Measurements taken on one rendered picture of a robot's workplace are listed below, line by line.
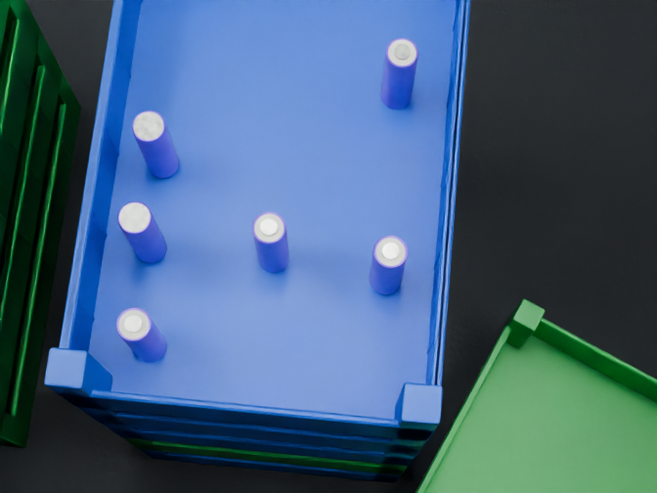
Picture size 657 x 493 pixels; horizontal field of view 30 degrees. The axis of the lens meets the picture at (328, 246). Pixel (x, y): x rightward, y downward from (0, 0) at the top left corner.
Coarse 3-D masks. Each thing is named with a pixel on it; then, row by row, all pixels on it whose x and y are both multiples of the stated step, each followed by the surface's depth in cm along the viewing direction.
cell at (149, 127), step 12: (144, 120) 66; (156, 120) 66; (144, 132) 66; (156, 132) 66; (168, 132) 68; (144, 144) 66; (156, 144) 67; (168, 144) 68; (144, 156) 69; (156, 156) 68; (168, 156) 69; (156, 168) 70; (168, 168) 71
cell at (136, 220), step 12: (132, 204) 65; (144, 204) 65; (120, 216) 65; (132, 216) 65; (144, 216) 65; (132, 228) 65; (144, 228) 65; (156, 228) 67; (132, 240) 66; (144, 240) 66; (156, 240) 68; (144, 252) 68; (156, 252) 69
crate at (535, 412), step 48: (528, 336) 97; (576, 336) 97; (480, 384) 96; (528, 384) 101; (576, 384) 101; (624, 384) 101; (480, 432) 100; (528, 432) 100; (576, 432) 100; (624, 432) 100; (432, 480) 99; (480, 480) 99; (528, 480) 99; (576, 480) 99; (624, 480) 99
